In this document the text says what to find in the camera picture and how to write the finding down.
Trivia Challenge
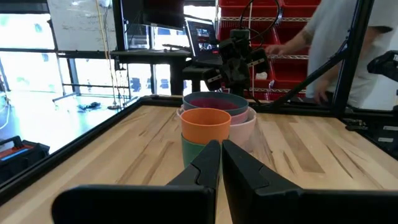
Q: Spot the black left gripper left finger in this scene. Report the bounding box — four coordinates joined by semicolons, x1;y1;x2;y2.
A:
51;139;222;224

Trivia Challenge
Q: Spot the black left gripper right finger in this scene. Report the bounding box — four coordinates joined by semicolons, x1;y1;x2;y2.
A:
221;139;398;224

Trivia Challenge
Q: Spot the light pink bowl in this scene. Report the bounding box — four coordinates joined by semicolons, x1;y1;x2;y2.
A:
176;105;249;126

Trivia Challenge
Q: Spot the black standing desk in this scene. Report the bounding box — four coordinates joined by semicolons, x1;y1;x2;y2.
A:
110;49;224;96

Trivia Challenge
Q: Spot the person's hand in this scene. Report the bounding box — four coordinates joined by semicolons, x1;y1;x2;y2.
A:
313;80;328;105
264;43;284;57

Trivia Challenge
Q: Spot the grey laptop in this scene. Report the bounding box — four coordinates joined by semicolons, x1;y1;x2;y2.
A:
185;17;223;66

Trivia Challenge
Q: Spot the black power adapter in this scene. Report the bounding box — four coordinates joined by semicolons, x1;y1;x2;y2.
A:
77;101;102;112

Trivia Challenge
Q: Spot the green cup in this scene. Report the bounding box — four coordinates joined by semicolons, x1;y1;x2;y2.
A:
181;133;206;169

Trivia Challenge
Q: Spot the teal bowl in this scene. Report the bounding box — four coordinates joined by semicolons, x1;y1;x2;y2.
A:
182;91;249;117

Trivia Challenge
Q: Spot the red storage bin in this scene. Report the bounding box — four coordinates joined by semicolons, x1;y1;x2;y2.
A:
269;58;308;90
217;21;280;47
282;0;322;17
218;0;282;17

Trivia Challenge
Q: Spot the magenta bowl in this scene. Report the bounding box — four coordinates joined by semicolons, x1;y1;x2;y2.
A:
189;97;240;111

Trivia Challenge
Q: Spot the black monitor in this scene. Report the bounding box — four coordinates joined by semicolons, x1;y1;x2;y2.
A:
111;0;187;50

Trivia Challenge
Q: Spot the black aluminium table frame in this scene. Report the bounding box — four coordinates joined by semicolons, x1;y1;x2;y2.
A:
0;0;398;205

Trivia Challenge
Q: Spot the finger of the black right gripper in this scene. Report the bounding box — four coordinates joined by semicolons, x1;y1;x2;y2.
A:
228;58;240;89
238;58;250;88

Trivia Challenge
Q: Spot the white bowl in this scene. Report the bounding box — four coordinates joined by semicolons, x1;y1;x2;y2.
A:
228;106;257;153

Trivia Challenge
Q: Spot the metal wire shelf rack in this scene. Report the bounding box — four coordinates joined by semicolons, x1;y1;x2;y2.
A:
216;0;323;101

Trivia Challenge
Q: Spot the whiteboard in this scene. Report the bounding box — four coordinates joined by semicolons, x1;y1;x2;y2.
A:
46;0;118;52

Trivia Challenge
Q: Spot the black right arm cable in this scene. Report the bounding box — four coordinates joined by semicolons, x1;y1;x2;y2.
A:
239;0;284;43

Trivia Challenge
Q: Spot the orange cup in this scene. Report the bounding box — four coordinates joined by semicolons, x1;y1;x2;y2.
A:
179;107;232;146

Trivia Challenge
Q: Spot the person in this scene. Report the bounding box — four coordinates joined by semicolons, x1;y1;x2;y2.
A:
303;0;398;110

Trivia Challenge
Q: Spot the person's forearm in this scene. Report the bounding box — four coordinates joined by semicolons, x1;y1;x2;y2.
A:
279;26;315;56
317;62;345;91

